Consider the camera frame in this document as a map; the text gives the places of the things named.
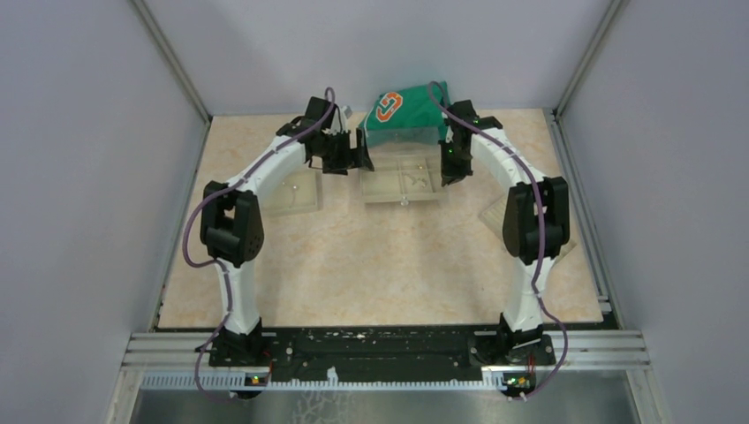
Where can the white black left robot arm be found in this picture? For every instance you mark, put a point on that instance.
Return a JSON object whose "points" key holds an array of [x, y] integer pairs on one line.
{"points": [[229, 213]]}

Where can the silver crystal bar earring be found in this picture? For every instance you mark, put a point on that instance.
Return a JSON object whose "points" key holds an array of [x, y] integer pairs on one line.
{"points": [[419, 183]]}

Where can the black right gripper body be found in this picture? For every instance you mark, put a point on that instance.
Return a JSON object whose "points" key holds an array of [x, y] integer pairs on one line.
{"points": [[454, 164]]}

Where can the aluminium frame rail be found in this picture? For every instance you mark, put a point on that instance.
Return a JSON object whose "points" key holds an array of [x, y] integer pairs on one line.
{"points": [[600, 376]]}

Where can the beige compartment jewelry tray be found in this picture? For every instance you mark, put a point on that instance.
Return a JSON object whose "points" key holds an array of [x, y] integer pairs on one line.
{"points": [[391, 186]]}

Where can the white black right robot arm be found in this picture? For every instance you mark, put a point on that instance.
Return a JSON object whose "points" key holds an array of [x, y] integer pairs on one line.
{"points": [[536, 220]]}

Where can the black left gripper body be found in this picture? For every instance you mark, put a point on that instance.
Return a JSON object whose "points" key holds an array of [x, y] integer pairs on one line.
{"points": [[336, 152]]}

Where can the clear acrylic box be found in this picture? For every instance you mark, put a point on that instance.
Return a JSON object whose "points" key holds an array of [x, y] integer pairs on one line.
{"points": [[386, 147]]}

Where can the green cloth orange logo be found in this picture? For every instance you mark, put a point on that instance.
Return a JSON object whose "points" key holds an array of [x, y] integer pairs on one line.
{"points": [[407, 115]]}

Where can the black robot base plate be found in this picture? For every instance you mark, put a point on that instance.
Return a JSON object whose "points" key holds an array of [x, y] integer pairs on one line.
{"points": [[370, 354]]}

